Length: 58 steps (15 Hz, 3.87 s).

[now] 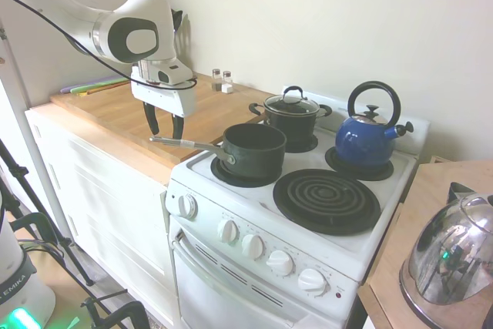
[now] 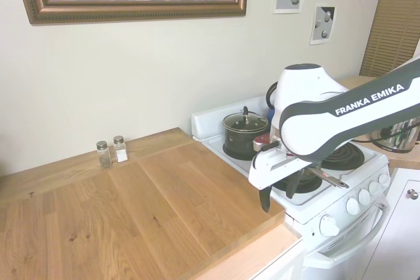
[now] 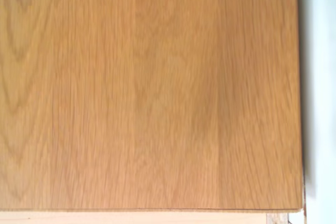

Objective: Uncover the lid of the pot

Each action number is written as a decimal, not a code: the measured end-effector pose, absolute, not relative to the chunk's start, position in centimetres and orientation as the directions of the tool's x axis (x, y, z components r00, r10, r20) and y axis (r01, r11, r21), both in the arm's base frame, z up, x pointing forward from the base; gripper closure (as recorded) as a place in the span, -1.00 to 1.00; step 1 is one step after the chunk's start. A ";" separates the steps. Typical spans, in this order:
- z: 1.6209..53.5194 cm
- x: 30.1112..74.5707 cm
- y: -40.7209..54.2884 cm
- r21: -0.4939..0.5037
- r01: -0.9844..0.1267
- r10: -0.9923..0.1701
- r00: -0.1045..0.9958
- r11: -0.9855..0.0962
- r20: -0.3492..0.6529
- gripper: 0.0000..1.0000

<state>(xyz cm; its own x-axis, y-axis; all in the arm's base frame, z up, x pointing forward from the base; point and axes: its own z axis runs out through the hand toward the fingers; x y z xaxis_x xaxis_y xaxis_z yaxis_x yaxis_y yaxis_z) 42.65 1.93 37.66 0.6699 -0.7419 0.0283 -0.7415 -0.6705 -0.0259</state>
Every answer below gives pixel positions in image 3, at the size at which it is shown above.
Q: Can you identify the large wooden board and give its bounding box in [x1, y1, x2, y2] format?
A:
[0, 0, 305, 213]

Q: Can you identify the white electric stove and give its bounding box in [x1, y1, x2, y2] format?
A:
[297, 0, 336, 224]

